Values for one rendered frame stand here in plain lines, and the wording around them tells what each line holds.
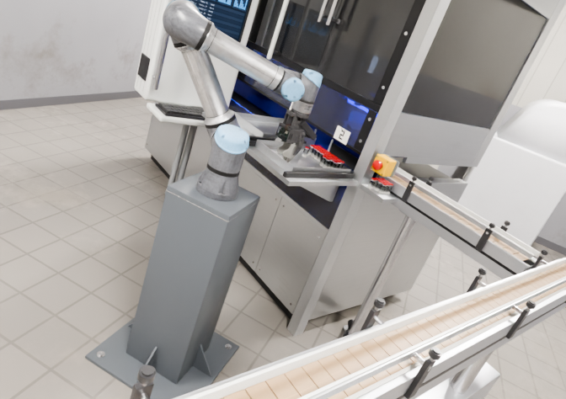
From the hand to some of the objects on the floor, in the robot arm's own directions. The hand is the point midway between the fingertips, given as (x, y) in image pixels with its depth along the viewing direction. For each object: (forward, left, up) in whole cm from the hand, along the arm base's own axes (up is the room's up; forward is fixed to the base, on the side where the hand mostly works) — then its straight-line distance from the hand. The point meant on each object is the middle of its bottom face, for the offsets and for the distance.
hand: (287, 160), depth 170 cm
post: (+27, -27, -92) cm, 99 cm away
